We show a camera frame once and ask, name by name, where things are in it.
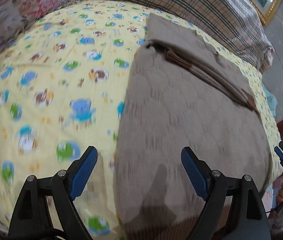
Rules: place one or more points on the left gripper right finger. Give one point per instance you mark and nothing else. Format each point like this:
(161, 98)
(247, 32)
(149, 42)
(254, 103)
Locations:
(247, 217)

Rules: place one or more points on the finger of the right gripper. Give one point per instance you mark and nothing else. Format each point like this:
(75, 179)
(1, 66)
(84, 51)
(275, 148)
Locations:
(279, 152)

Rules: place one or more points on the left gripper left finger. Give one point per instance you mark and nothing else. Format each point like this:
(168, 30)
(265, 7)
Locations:
(45, 209)

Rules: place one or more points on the beige knit sweater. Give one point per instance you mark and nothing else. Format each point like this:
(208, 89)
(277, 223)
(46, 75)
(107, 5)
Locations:
(182, 92)

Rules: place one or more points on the light blue cloth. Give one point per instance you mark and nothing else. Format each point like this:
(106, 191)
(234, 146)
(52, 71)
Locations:
(271, 100)

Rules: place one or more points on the yellow cartoon print bedsheet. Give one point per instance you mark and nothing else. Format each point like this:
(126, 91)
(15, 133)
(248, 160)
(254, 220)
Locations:
(62, 88)

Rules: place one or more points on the plaid beige quilt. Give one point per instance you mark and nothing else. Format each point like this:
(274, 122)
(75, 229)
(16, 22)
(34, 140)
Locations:
(235, 24)

